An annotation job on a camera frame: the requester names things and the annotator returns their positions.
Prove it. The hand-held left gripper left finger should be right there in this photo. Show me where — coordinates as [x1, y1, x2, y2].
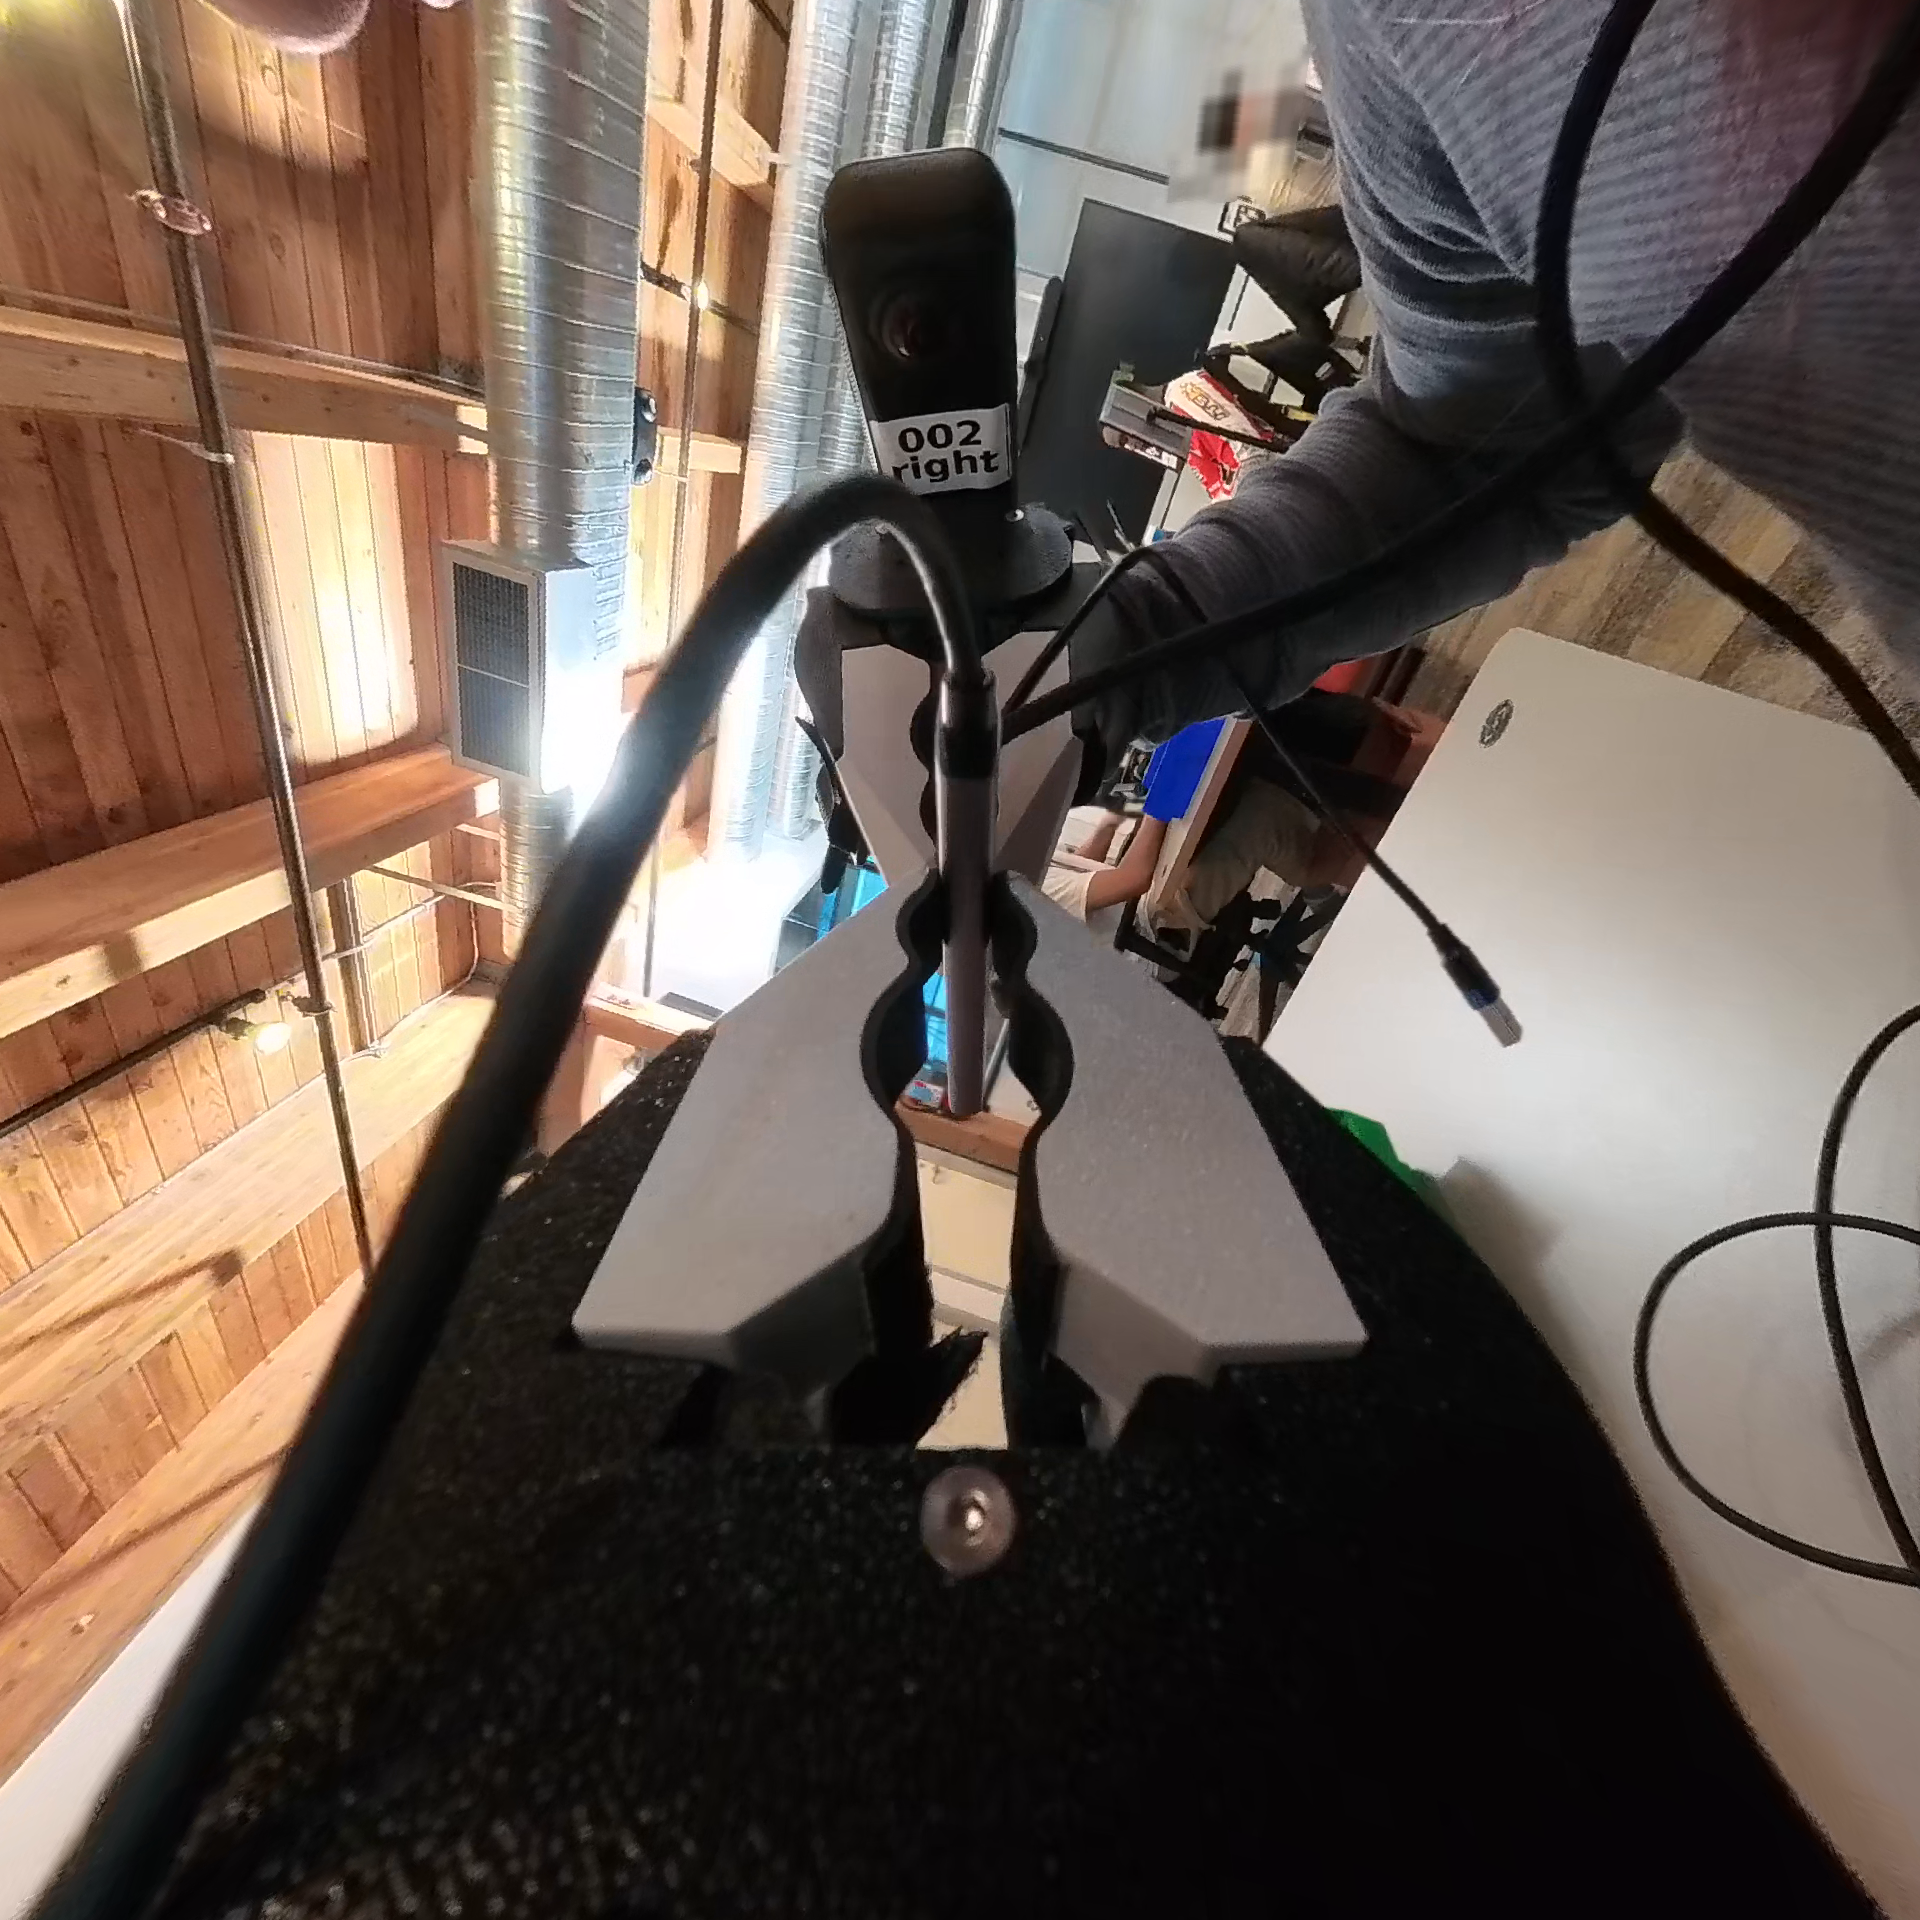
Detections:
[573, 866, 928, 1431]

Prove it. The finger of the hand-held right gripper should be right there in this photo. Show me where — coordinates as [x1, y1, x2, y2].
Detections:
[838, 643, 945, 906]
[979, 632, 1087, 890]

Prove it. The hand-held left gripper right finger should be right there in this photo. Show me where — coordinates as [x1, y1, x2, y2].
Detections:
[990, 871, 1368, 1452]

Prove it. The thick black usb cable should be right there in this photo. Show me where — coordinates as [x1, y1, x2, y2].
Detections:
[29, 472, 1003, 1920]

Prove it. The thin black usb-c cable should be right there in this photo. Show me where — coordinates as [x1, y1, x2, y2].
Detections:
[996, 0, 1920, 1587]

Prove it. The person's right forearm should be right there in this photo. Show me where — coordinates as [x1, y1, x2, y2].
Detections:
[1071, 352, 1689, 753]

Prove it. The blue bin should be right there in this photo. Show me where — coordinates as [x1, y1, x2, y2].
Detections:
[1126, 719, 1251, 831]

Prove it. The green object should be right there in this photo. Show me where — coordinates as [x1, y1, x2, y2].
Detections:
[1327, 1107, 1451, 1204]

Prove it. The red and white item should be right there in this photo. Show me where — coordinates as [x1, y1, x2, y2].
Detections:
[1102, 369, 1307, 501]

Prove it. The black panel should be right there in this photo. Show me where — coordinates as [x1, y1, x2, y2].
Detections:
[1020, 200, 1240, 552]

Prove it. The metal vent box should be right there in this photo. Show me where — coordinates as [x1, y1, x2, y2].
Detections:
[438, 540, 625, 784]

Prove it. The person's grey sweater torso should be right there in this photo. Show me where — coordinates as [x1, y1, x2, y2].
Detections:
[1296, 0, 1920, 505]

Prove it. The steel ceiling pipe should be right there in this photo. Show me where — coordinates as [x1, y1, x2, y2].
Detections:
[116, 0, 376, 1285]

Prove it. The silver ventilation duct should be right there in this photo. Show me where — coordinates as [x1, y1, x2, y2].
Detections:
[726, 0, 846, 858]
[468, 0, 654, 963]

